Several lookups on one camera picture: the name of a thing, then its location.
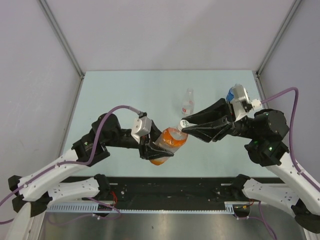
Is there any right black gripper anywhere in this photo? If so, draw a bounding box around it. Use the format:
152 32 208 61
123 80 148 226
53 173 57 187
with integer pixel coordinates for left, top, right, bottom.
179 98 258 143

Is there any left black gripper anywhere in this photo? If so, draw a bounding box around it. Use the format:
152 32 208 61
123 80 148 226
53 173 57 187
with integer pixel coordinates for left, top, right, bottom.
104 120 175 160

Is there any orange drink bottle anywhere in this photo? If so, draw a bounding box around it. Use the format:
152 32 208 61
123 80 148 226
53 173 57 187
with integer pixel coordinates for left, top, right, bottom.
155 120 192 154

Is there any clear water bottle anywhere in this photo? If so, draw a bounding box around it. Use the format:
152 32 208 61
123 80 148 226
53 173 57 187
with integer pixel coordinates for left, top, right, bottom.
181 87 195 116

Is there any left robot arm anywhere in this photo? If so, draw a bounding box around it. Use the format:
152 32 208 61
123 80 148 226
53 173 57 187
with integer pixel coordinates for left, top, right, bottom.
8 113 174 217

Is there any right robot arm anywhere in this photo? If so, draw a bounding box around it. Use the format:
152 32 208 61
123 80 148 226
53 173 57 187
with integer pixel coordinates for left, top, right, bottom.
180 98 320 234

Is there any blue drink bottle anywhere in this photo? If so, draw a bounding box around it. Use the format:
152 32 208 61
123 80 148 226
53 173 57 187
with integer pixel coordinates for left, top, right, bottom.
225 84 242 103

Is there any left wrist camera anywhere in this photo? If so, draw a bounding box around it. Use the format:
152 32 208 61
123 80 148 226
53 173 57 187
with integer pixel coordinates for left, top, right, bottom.
131 112 152 143

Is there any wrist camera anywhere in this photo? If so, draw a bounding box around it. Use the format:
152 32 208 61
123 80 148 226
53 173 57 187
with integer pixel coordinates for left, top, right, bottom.
228 85 263 122
131 112 152 143

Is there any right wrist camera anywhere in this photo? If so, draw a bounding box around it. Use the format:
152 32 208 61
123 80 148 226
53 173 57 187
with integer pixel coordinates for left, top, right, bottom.
228 85 263 122

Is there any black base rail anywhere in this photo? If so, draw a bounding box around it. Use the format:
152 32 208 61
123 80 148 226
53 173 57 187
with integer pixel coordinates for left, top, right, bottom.
69 176 286 211

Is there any right aluminium frame post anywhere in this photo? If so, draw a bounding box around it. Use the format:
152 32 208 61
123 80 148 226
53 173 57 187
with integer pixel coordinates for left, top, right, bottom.
255 0 303 77

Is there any aluminium frame post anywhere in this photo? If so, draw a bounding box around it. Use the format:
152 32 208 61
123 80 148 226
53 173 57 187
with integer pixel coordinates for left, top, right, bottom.
37 0 84 79
255 0 303 77

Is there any white cable duct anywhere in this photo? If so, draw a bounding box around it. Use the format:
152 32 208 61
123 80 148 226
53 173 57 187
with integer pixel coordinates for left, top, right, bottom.
47 201 253 215

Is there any left aluminium frame post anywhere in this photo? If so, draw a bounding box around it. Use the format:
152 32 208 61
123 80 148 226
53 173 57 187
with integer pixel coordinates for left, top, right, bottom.
37 0 84 79

